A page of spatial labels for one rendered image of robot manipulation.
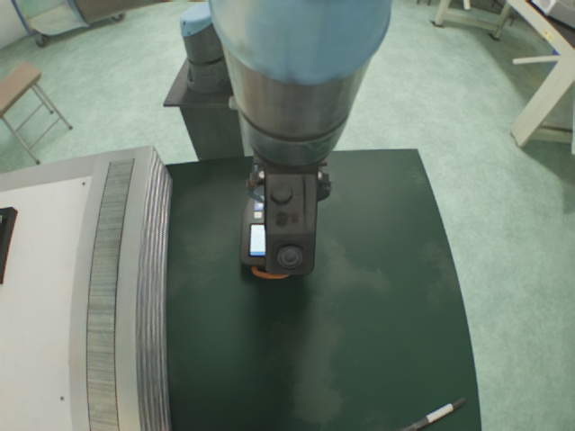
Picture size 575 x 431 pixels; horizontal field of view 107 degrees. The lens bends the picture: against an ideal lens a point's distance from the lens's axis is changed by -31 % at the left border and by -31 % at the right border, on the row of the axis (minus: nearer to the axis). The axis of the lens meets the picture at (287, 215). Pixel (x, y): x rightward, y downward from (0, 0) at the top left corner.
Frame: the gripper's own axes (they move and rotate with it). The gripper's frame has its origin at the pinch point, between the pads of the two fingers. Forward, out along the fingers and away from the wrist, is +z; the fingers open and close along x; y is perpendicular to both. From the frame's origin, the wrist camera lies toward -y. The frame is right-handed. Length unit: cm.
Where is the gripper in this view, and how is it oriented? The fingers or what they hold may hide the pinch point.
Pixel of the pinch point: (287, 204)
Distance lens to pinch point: 42.6
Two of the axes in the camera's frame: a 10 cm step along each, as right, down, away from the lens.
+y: 0.0, -9.8, 1.9
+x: -10.0, -0.1, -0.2
